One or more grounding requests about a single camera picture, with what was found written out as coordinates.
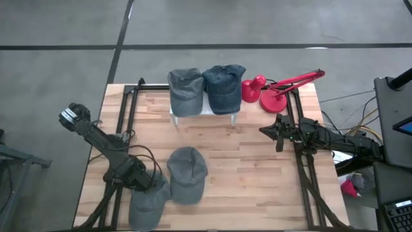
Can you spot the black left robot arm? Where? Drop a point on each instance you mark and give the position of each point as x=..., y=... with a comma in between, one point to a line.
x=96, y=137

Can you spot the tablet with blue screen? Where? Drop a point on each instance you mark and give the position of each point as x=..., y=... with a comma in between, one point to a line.
x=406, y=127

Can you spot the grey cloth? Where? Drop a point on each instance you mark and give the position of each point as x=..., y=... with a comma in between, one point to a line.
x=359, y=182

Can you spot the white perforated metal shelf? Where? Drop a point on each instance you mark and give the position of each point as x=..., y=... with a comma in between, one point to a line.
x=206, y=110

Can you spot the grey metal stand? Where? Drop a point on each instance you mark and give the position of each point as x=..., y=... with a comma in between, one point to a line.
x=19, y=158

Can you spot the grey workstation desk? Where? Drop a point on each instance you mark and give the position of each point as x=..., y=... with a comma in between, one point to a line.
x=394, y=145

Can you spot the white paper sheet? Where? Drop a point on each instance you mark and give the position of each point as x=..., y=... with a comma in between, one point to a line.
x=342, y=156

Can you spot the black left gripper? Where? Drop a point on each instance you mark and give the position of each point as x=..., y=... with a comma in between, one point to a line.
x=136, y=174

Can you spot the black keyboard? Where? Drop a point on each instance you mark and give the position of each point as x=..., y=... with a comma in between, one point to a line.
x=400, y=217

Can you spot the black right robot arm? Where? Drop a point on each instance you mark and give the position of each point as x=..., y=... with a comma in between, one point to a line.
x=338, y=141

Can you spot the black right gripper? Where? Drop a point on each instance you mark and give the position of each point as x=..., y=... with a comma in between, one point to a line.
x=286, y=129

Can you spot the dark blue denim cap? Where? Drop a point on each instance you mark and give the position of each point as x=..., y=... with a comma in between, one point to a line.
x=223, y=90

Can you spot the black aluminium table frame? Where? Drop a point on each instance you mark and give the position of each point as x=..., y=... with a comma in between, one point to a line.
x=151, y=87

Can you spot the red desk lamp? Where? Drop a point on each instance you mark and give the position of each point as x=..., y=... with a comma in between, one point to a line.
x=273, y=101

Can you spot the grey cotton cap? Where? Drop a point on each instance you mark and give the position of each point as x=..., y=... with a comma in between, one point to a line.
x=187, y=175
x=186, y=93
x=148, y=206

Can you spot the red cloth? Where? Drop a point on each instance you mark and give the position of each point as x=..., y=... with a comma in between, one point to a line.
x=349, y=188

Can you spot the black round pole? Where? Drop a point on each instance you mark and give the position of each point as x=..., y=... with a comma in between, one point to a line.
x=400, y=80

